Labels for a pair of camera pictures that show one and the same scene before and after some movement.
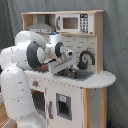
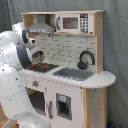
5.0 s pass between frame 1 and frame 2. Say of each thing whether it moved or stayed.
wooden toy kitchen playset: stayed
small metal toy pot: moved
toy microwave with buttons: stayed
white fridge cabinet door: stayed
